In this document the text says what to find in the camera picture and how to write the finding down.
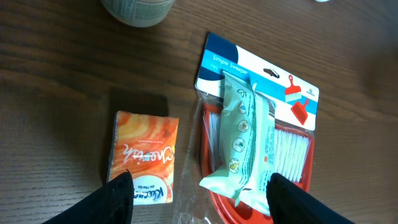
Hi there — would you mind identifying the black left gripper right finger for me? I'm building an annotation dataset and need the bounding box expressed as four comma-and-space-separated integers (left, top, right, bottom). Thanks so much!
266, 173, 353, 224

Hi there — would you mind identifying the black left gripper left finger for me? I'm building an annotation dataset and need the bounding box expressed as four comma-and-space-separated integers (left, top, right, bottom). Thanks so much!
43, 171, 134, 224

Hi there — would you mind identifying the orange snack box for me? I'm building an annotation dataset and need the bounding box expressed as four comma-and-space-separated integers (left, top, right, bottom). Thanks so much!
107, 111, 179, 205

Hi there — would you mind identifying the pale green wipes packet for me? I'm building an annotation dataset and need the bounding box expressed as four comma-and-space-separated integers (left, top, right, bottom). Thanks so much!
200, 72, 275, 215

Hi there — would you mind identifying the red dustpan brush package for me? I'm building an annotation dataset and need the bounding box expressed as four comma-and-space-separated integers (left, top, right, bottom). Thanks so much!
173, 33, 320, 223

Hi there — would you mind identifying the green lid white jar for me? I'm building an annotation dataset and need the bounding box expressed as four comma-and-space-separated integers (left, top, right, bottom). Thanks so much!
101, 0, 174, 27

